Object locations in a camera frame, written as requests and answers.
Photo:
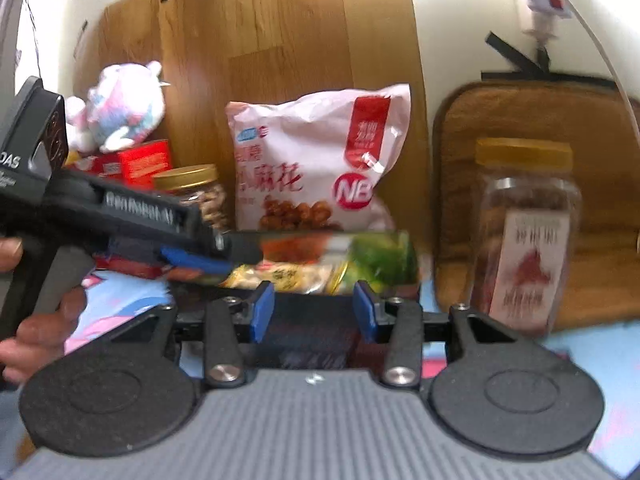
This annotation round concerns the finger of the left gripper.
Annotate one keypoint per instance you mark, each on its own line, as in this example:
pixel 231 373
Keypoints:
pixel 241 247

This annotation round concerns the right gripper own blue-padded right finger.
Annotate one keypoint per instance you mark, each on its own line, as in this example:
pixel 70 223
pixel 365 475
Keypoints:
pixel 398 323

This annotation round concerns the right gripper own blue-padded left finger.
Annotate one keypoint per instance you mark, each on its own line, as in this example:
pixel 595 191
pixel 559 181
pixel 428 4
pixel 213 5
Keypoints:
pixel 234 319

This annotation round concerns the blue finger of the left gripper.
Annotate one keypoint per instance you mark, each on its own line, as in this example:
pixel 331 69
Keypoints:
pixel 180 259

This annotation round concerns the green snack packet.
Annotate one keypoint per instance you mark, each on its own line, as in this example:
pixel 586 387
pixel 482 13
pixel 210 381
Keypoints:
pixel 384 260

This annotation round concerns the black cardboard storage box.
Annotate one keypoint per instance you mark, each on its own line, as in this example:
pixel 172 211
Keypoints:
pixel 305 331

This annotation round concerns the pecan jar yellow lid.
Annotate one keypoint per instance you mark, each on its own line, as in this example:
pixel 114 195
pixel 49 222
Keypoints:
pixel 526 215

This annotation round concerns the person's left hand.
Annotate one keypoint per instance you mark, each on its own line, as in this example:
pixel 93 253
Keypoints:
pixel 41 338

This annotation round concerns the cashew jar gold lid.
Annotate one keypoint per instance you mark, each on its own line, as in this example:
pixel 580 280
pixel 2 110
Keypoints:
pixel 196 185

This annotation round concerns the red gift box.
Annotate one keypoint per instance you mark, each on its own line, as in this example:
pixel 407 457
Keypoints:
pixel 134 167

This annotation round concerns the pink fried-dough snack bag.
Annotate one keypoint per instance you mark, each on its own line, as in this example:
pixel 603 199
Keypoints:
pixel 314 163

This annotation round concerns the pink white plush toy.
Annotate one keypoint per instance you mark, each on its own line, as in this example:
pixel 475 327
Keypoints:
pixel 124 107

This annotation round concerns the wooden board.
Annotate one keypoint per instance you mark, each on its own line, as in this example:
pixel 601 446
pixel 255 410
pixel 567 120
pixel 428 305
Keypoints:
pixel 268 51

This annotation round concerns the brown woven cushion mat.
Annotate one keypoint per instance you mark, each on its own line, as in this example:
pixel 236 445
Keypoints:
pixel 603 278

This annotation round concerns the white power strip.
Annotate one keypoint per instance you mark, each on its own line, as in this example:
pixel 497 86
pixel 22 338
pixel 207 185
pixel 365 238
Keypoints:
pixel 538 17

